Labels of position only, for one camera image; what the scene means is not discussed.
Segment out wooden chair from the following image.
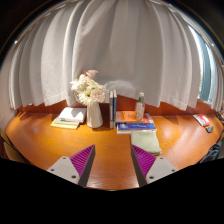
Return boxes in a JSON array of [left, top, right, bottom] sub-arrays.
[[0, 128, 33, 165]]

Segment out white book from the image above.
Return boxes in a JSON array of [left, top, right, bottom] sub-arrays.
[[58, 106, 88, 124]]

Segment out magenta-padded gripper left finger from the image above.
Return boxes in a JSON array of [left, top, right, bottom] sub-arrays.
[[46, 144, 97, 188]]

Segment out white and pink flower bouquet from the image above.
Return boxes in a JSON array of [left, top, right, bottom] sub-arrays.
[[69, 69, 106, 108]]

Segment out yellow book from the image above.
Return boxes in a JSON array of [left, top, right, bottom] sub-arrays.
[[50, 118, 81, 130]]

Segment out blue upright book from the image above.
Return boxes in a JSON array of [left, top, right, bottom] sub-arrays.
[[112, 89, 118, 130]]

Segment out black bag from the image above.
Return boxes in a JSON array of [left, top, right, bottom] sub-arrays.
[[199, 139, 224, 164]]

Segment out red and white booklet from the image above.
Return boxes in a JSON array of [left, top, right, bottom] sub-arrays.
[[192, 113, 211, 128]]

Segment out white ceramic vase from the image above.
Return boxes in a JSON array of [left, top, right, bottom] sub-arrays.
[[86, 101, 104, 129]]

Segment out window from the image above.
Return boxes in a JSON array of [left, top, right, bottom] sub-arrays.
[[197, 31, 216, 103]]

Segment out clear plastic bottle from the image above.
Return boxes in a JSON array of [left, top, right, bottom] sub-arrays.
[[134, 91, 147, 121]]

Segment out white curtain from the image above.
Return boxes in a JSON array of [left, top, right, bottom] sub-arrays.
[[8, 0, 224, 113]]

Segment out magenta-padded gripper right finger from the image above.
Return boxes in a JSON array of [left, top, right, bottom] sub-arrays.
[[130, 144, 179, 188]]

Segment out orange book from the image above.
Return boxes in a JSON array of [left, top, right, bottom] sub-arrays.
[[115, 110, 155, 125]]

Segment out pale green striped towel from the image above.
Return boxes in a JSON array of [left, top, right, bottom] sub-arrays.
[[130, 129, 163, 156]]

